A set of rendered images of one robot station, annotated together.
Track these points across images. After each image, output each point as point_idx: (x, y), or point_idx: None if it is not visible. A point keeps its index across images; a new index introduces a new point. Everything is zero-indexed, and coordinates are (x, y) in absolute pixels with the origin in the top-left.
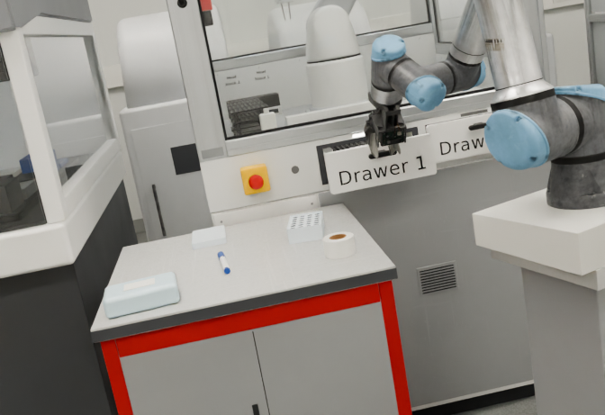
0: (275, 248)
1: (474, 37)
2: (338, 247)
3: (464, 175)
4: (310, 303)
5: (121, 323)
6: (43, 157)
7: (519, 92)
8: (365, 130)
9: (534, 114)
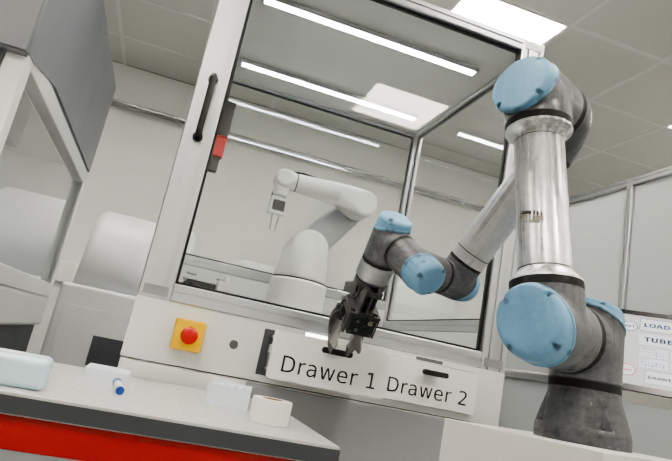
0: (185, 399)
1: (485, 239)
2: (272, 408)
3: (401, 423)
4: (214, 459)
5: None
6: None
7: (552, 269)
8: (333, 313)
9: (565, 297)
